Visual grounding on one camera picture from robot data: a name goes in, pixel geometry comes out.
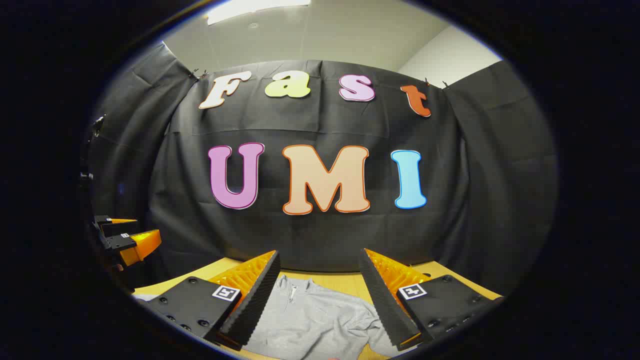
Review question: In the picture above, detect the grey zip-neck sweatshirt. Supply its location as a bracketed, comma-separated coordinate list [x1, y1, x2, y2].
[244, 274, 417, 360]

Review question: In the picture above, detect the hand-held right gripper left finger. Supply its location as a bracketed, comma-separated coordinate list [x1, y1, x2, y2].
[132, 250, 281, 351]

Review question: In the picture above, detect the white ceiling light panel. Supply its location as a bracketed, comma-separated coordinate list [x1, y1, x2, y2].
[206, 0, 312, 26]

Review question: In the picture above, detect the black backdrop cloth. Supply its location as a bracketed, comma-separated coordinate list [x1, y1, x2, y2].
[82, 42, 559, 297]

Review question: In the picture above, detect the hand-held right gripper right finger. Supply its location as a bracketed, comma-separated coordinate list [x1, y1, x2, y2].
[359, 248, 504, 351]

